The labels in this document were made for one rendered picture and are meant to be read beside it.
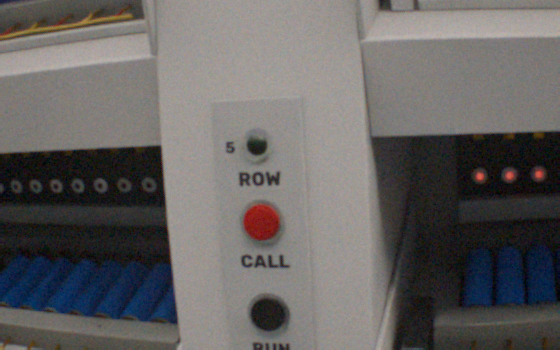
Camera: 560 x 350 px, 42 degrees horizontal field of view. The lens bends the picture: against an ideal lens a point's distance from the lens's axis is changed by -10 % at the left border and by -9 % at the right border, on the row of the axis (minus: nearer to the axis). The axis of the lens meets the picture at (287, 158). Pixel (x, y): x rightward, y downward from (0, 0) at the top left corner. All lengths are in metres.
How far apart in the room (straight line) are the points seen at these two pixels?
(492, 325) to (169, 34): 0.22
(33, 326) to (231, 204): 0.19
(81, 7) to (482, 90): 0.24
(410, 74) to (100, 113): 0.15
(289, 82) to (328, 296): 0.10
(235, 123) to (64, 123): 0.10
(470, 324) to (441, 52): 0.16
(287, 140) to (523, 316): 0.17
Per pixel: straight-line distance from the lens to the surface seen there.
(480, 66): 0.34
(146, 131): 0.38
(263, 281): 0.36
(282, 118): 0.34
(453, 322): 0.42
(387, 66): 0.34
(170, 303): 0.48
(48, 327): 0.48
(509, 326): 0.42
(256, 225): 0.35
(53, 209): 0.60
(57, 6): 0.47
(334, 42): 0.34
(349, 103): 0.34
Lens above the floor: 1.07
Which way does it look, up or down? 6 degrees down
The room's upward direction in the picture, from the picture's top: 3 degrees counter-clockwise
